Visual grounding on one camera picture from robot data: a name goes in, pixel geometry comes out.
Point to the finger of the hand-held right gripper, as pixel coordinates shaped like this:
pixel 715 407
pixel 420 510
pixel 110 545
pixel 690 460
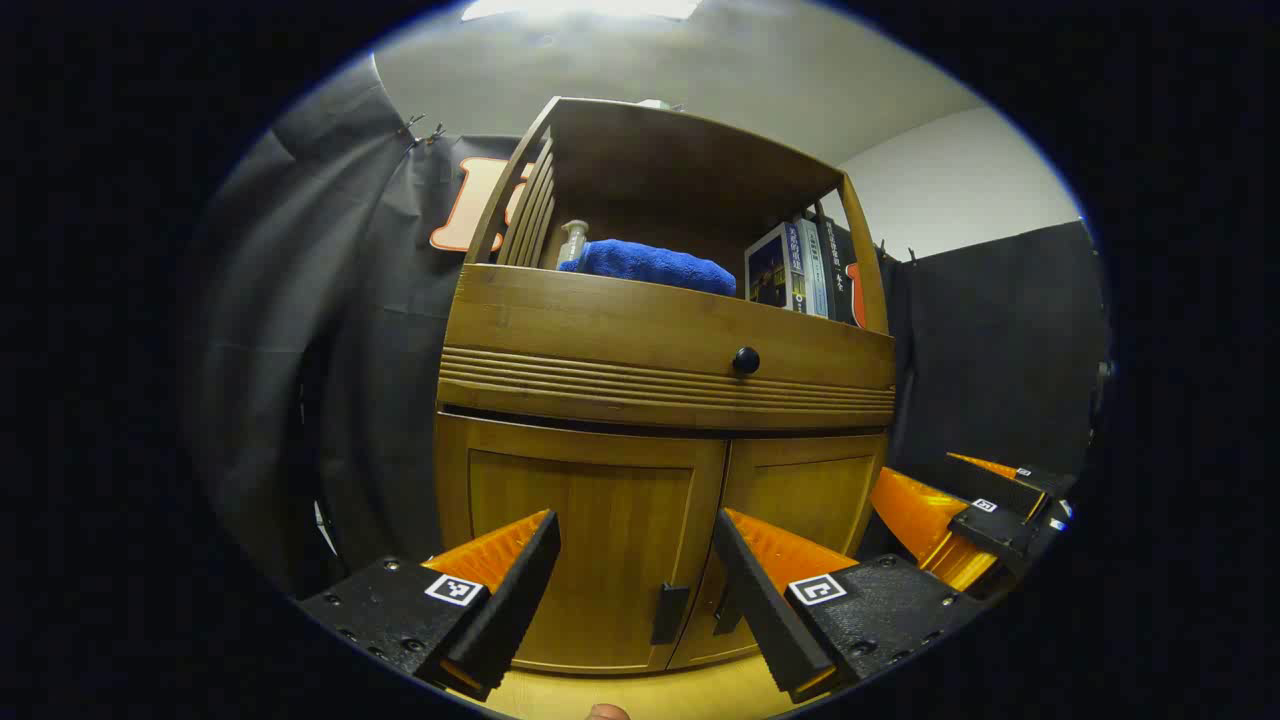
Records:
pixel 995 535
pixel 990 485

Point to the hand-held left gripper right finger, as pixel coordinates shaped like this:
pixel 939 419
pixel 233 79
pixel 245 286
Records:
pixel 760 610

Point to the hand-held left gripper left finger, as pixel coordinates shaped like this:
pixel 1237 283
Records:
pixel 520 590

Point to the wooden shoe cabinet door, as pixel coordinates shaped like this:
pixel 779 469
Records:
pixel 590 520
pixel 810 490

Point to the wooden double-door shoe cabinet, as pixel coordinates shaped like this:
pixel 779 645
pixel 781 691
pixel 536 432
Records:
pixel 620 320

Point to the round black drawer knob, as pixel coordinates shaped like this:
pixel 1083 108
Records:
pixel 746 360

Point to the black book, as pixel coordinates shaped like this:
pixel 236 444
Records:
pixel 840 275

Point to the wooden ribbed drawer front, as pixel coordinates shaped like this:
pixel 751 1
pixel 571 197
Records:
pixel 600 340

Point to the light blue spine book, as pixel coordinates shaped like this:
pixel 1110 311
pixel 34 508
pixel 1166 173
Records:
pixel 812 270

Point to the book with dark photo cover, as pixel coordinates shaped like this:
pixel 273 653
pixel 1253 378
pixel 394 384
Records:
pixel 768 272

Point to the black backdrop cloth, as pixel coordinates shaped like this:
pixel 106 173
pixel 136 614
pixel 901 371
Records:
pixel 300 350

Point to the blue folded towel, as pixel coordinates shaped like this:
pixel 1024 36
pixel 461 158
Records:
pixel 650 264

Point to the clear pump bottle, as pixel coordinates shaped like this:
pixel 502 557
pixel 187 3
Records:
pixel 572 242

